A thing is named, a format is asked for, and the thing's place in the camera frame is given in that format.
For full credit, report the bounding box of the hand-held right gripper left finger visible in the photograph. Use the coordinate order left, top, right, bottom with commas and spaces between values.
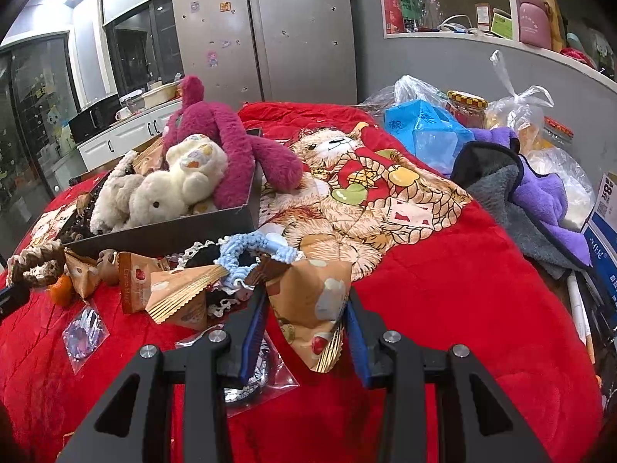
57, 287, 270, 463

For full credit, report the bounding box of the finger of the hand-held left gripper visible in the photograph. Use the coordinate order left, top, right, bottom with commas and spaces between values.
0, 284, 30, 321

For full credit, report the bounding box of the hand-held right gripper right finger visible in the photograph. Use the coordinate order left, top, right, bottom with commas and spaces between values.
344, 288, 553, 463

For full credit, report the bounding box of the orange mandarin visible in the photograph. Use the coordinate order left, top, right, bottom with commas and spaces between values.
47, 274, 74, 308

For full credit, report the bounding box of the brown braided scrunchie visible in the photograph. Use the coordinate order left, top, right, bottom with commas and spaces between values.
6, 240, 67, 292

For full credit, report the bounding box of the triangular snack packet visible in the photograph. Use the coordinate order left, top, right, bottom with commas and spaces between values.
118, 251, 162, 314
145, 264, 228, 331
265, 258, 354, 373
131, 137, 167, 177
64, 248, 103, 298

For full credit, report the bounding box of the blue knitted scrunchie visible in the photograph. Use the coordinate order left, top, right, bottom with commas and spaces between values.
218, 231, 303, 292

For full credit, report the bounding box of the black scrunchie with lace trim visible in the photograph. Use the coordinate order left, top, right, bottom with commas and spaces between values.
176, 240, 263, 321

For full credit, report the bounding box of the black tray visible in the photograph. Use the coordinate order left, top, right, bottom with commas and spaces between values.
58, 128, 265, 259

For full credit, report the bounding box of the clear bag with dark item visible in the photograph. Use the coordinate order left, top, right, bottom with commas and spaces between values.
174, 330, 300, 418

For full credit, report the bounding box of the plastic sachet with purple badge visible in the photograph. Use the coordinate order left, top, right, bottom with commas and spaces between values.
62, 301, 111, 373

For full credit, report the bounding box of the brown paw plush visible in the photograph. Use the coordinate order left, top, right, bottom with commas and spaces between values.
98, 249, 121, 286

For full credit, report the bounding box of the red printed blanket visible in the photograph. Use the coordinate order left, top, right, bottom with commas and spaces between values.
0, 101, 605, 463

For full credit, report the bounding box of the white fluffy scrunchie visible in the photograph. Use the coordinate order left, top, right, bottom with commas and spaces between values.
89, 152, 145, 235

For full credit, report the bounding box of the cream plush bunny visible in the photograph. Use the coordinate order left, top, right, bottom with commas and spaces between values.
128, 134, 229, 230

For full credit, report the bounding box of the grey towel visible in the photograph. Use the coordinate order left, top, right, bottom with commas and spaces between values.
465, 164, 593, 281

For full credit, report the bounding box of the black microwave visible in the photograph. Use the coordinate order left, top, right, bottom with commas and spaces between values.
67, 93, 121, 143

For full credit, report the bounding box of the white kitchen cabinet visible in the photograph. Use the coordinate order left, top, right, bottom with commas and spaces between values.
77, 101, 186, 169

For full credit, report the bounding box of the magenta plush toy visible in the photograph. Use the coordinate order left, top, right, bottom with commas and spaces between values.
161, 74, 304, 210

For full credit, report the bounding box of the black cloth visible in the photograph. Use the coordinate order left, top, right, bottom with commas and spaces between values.
450, 140, 524, 189

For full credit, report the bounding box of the white tube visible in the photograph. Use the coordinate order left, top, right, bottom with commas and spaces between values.
566, 270, 596, 365

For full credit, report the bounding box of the blue plastic bag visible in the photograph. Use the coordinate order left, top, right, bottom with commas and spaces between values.
384, 100, 475, 174

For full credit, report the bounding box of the purple towel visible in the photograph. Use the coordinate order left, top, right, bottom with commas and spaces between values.
470, 127, 596, 266

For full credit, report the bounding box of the beige basin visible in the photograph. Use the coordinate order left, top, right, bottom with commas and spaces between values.
142, 82, 181, 105

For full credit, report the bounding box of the glass jar checkered lid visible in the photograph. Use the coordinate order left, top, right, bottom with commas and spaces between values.
446, 90, 489, 128

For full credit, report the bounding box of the clear bag with white contents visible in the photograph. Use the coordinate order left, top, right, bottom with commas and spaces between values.
525, 147, 598, 232

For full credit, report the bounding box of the crumpled clear plastic bag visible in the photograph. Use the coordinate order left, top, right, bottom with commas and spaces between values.
359, 74, 454, 117

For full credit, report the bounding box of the white and blue box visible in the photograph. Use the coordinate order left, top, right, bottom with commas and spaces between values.
581, 171, 617, 314

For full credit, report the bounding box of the knotted clear food bag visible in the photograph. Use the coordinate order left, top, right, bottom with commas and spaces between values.
484, 51, 555, 152

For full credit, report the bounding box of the silver refrigerator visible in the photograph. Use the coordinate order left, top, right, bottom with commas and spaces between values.
170, 0, 358, 107

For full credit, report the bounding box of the red box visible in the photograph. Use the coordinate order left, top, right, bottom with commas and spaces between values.
382, 0, 415, 34

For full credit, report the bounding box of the clear drinking glasses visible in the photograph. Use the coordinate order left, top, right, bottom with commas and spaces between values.
412, 0, 442, 30

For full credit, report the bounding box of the green label card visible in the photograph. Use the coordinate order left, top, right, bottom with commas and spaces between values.
491, 12, 514, 39

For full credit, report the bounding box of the pink container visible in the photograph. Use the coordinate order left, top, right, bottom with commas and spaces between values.
518, 0, 553, 50

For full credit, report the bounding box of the black bead string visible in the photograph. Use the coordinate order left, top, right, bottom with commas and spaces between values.
58, 190, 104, 244

